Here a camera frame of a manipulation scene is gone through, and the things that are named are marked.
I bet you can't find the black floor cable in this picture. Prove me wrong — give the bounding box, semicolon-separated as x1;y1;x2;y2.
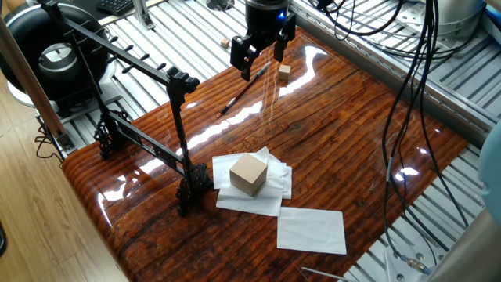
34;124;64;162

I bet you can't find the spare silver mounting plate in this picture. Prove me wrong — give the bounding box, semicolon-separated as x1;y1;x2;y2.
395;0;488;40

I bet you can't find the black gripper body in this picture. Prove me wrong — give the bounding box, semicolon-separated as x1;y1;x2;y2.
245;0;290;46

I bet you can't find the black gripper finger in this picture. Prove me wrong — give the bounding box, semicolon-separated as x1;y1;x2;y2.
273;13;297;63
229;34;262;82

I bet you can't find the black floor object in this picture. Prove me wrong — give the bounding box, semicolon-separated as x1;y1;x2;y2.
0;221;8;259

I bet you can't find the black round device silver hub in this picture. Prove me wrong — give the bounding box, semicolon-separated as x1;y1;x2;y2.
0;2;118;118

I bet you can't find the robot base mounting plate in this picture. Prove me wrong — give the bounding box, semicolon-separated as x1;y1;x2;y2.
382;241;445;282

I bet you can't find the black pen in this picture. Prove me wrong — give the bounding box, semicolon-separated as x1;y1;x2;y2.
214;60;272;118

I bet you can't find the large wooden cube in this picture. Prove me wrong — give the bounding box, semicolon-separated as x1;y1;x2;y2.
229;152;269;197

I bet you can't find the crumpled white tissue pile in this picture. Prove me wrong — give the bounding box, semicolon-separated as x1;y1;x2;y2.
211;146;294;218

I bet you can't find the grey metal table rail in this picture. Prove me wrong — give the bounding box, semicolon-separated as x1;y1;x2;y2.
288;2;501;150

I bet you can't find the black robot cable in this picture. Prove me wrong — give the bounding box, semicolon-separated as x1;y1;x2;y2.
418;0;470;230

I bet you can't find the white cable tie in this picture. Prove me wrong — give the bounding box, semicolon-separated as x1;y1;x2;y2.
300;266;348;282

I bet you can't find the flat white paper sheet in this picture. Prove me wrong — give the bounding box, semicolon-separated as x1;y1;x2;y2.
276;206;348;255

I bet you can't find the black pen rack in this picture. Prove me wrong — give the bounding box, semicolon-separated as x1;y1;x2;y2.
38;0;214;219

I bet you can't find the dark round disc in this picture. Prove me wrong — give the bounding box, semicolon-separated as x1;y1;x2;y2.
205;0;236;12

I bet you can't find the black keyboard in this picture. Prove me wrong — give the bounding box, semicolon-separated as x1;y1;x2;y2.
96;0;135;16

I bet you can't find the aluminium frame post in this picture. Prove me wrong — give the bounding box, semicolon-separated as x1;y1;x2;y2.
132;0;157;31
0;17;77;154

